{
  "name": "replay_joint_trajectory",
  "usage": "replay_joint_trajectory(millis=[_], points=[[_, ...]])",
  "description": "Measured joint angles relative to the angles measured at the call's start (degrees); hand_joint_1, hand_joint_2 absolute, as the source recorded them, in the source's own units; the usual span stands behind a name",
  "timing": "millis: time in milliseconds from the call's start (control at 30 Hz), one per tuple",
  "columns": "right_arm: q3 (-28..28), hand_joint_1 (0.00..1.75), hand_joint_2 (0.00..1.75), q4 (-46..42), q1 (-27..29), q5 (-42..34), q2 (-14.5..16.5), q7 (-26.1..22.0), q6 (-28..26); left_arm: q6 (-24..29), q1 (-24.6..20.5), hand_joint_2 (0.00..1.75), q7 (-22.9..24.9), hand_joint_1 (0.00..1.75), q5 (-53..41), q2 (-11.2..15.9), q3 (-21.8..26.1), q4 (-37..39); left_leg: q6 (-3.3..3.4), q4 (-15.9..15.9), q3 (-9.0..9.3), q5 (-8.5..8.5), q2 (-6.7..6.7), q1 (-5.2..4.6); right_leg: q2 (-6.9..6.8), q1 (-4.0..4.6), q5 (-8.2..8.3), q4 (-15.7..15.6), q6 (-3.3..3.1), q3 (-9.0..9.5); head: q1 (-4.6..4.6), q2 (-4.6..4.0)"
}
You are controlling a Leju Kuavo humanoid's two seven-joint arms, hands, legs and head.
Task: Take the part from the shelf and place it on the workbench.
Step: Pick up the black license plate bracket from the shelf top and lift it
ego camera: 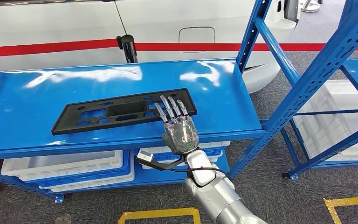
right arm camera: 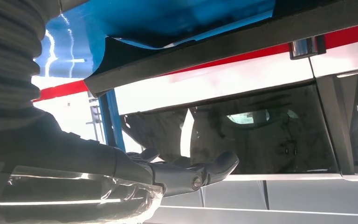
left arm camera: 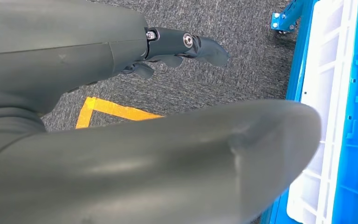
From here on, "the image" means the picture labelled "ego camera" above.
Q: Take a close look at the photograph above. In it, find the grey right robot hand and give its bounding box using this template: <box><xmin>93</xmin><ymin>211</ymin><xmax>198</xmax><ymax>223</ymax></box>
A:
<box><xmin>153</xmin><ymin>95</ymin><xmax>200</xmax><ymax>156</ymax></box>

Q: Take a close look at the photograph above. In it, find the black plastic panel part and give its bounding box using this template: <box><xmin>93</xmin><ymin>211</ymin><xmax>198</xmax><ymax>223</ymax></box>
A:
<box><xmin>51</xmin><ymin>88</ymin><xmax>198</xmax><ymax>136</ymax></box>

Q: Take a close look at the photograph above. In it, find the yellow floor tape square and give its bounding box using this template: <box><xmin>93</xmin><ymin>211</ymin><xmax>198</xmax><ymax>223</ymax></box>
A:
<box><xmin>323</xmin><ymin>195</ymin><xmax>358</xmax><ymax>224</ymax></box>
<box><xmin>117</xmin><ymin>208</ymin><xmax>201</xmax><ymax>224</ymax></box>

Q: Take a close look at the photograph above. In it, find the red barrier belt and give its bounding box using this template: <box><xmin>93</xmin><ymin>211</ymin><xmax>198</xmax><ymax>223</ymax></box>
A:
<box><xmin>0</xmin><ymin>38</ymin><xmax>119</xmax><ymax>58</ymax></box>
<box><xmin>135</xmin><ymin>42</ymin><xmax>358</xmax><ymax>52</ymax></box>

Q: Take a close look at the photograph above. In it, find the white plastic bin stack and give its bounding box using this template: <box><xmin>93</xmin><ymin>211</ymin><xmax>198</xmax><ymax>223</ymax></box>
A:
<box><xmin>293</xmin><ymin>79</ymin><xmax>358</xmax><ymax>161</ymax></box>

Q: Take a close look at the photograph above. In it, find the white car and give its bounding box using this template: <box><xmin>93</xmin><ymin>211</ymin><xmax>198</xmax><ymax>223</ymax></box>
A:
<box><xmin>0</xmin><ymin>0</ymin><xmax>302</xmax><ymax>93</ymax></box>

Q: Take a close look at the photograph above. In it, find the white round stand base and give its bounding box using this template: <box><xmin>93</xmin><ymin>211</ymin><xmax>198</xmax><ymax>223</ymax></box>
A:
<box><xmin>299</xmin><ymin>0</ymin><xmax>320</xmax><ymax>13</ymax></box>

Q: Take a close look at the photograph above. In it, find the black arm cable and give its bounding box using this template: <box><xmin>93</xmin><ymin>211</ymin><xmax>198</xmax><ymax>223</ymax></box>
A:
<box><xmin>166</xmin><ymin>165</ymin><xmax>232</xmax><ymax>182</ymax></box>

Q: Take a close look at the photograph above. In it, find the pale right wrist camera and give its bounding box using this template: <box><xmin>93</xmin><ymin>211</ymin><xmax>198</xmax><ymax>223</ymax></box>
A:
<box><xmin>136</xmin><ymin>150</ymin><xmax>154</xmax><ymax>164</ymax></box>

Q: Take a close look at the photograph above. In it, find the black stanchion post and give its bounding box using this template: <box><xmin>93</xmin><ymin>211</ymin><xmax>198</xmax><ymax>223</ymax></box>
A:
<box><xmin>116</xmin><ymin>35</ymin><xmax>138</xmax><ymax>64</ymax></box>

